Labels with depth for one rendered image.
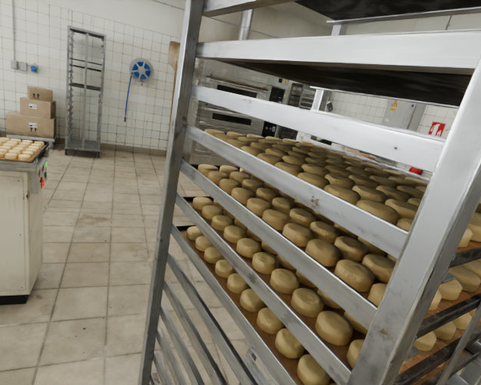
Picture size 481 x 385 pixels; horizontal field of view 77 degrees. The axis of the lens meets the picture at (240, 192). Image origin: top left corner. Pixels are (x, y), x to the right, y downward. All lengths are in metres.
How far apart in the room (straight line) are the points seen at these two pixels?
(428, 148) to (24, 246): 1.98
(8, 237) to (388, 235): 1.93
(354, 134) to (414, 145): 0.07
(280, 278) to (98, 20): 5.66
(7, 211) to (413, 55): 1.91
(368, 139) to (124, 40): 5.68
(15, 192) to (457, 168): 1.88
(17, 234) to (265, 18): 5.57
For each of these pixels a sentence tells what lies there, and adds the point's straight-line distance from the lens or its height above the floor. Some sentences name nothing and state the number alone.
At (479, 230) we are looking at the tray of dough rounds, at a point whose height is 1.33.
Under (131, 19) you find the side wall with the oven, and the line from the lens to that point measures 5.97.
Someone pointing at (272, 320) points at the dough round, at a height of 1.06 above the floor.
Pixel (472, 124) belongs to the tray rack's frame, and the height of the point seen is 1.44.
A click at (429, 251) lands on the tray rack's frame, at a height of 1.34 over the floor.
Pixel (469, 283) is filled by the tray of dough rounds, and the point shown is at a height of 1.24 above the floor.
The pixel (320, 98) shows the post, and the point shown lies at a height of 1.46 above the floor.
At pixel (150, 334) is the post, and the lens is 1.05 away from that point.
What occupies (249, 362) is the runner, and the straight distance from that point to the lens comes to 1.43.
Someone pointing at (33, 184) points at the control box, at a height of 0.76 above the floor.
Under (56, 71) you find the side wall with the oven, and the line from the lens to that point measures 6.00.
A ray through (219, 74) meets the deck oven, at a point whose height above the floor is 1.63.
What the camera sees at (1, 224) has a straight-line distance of 2.04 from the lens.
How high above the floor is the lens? 1.43
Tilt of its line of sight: 18 degrees down
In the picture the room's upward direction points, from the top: 12 degrees clockwise
